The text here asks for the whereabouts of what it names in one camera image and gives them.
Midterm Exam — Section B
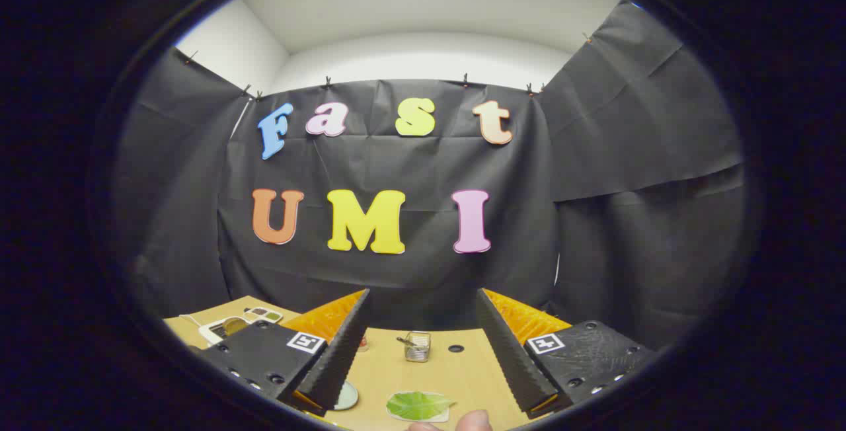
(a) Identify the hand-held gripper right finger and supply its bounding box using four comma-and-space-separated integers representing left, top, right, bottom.
475, 288, 656, 418

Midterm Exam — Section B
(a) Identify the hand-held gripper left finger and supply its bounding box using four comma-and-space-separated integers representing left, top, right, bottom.
197, 288, 371, 417

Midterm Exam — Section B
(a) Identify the green lettuce leaf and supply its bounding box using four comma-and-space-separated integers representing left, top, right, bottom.
386, 391, 457, 421

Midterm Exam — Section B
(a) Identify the pale green bowl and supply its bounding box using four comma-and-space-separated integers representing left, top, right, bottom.
334, 380, 360, 411

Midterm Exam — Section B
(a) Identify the white square plate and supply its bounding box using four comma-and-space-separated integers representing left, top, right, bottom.
387, 391, 457, 423

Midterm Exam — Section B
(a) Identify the white toaster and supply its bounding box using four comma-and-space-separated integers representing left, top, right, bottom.
198, 317, 252, 347

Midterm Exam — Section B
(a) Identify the metal wire utensil holder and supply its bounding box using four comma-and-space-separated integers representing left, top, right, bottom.
404, 331, 432, 363

